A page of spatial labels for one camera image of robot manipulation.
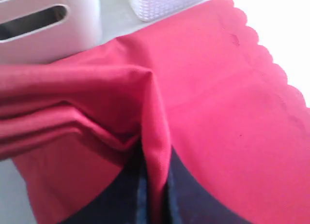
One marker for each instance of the red tablecloth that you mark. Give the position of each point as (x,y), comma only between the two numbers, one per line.
(198,83)

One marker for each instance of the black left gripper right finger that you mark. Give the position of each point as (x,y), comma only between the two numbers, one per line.
(187,202)

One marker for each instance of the white perforated plastic basket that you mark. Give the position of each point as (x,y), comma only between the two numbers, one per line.
(149,10)

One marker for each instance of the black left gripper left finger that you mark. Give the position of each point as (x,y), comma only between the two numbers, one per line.
(124,201)

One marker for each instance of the cream plastic bin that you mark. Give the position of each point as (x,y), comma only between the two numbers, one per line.
(41,31)

